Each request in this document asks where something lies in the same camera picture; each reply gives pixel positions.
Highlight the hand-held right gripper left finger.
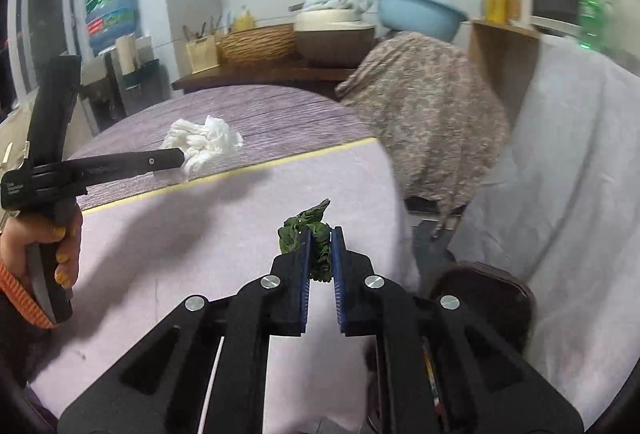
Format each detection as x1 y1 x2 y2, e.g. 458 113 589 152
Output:
57 229 314 434

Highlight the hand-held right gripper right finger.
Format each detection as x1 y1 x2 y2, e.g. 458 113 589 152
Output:
330 226 584 434

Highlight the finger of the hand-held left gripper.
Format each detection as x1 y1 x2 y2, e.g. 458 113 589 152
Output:
34 148 186 188

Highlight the dark green leaf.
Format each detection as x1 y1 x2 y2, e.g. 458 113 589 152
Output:
277 199 334 285

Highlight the white tissue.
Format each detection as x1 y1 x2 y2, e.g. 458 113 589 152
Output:
160 115 245 182

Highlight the person's left hand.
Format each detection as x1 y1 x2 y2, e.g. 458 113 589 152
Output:
0 209 84 290

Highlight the grey water dispenser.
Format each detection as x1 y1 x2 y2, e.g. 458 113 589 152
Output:
80 36 174 136

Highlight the sliding window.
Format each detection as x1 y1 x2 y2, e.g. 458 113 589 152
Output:
7 0 94 111

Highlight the stack of paper cups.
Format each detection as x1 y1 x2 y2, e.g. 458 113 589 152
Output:
116 34 141 76

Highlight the pink tablecloth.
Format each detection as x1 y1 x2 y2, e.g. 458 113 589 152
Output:
30 139 422 434

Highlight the blue water jug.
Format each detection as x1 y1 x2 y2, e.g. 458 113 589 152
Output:
83 0 139 56

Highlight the beige chopstick holder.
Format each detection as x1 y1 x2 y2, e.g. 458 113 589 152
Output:
185 36 221 74

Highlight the grey striped table mat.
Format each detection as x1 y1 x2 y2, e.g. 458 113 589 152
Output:
67 85 379 214

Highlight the dark wooden counter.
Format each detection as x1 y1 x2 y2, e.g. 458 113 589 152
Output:
171 59 359 96

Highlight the wicker basket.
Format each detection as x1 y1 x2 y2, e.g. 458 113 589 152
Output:
217 24 299 64

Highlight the yellow dish soap bottle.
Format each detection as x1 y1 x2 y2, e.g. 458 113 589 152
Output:
234 6 256 33

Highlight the floral patterned cloth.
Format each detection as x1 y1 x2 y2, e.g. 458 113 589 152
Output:
336 32 511 216

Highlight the brown pot with white lid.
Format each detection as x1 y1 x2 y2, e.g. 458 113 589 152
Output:
294 8 376 68

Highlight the pale grey cover cloth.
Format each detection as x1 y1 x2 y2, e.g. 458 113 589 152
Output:
446 34 640 416

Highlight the light wooden cabinet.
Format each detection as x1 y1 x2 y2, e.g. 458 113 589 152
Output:
470 20 544 125

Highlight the light blue plastic basin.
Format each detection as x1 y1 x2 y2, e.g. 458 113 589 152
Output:
374 0 469 43

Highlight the green soda bottle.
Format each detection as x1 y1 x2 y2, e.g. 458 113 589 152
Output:
580 0 609 53

